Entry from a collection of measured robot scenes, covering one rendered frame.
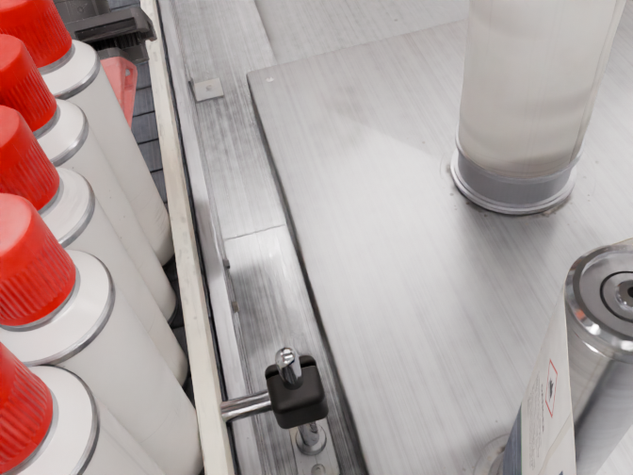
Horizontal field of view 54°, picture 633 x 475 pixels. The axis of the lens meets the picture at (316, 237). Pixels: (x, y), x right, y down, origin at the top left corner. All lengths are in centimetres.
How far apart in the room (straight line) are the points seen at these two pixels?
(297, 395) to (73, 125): 18
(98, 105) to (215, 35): 41
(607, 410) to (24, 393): 18
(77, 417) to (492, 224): 32
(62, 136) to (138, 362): 11
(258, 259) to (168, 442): 22
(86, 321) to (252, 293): 26
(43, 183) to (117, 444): 11
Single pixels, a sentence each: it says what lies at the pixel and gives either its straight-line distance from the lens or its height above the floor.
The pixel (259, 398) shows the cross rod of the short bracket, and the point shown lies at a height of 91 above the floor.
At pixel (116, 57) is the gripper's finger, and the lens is 43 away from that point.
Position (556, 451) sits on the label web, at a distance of 20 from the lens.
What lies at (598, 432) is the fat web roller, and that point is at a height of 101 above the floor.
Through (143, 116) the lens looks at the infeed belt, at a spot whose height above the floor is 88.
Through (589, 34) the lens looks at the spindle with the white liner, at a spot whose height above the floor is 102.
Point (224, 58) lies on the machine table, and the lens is 72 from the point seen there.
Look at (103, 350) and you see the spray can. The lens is 25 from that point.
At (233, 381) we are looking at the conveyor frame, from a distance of 40.
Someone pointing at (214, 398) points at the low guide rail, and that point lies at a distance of 36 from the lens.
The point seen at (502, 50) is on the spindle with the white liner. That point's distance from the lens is 38.
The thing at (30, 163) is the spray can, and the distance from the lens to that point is 26.
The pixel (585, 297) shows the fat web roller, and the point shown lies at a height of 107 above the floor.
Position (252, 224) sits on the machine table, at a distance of 53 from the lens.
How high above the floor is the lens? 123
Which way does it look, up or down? 51 degrees down
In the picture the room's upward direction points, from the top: 10 degrees counter-clockwise
